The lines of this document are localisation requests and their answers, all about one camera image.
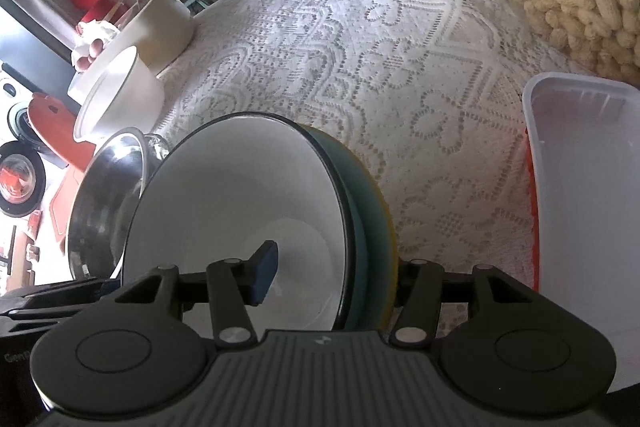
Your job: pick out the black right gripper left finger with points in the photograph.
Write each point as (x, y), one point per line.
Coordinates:
(252, 276)

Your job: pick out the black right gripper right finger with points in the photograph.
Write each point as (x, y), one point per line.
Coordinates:
(420, 278)

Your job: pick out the teal bowl white inside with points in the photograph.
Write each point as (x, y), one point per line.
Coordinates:
(232, 185)

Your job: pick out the stainless steel bowl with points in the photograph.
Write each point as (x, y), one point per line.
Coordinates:
(107, 199)

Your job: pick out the white ceramic bowl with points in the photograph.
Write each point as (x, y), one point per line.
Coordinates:
(125, 95)

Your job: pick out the black round washer door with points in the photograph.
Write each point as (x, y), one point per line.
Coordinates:
(23, 179)

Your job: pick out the orange plastic chair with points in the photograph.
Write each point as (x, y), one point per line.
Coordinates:
(54, 124)

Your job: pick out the clear plastic container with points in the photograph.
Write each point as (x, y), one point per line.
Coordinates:
(584, 139)

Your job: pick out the white lace tablecloth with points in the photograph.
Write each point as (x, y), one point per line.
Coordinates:
(427, 93)

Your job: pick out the cream oval storage tray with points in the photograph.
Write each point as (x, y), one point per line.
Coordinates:
(159, 29)

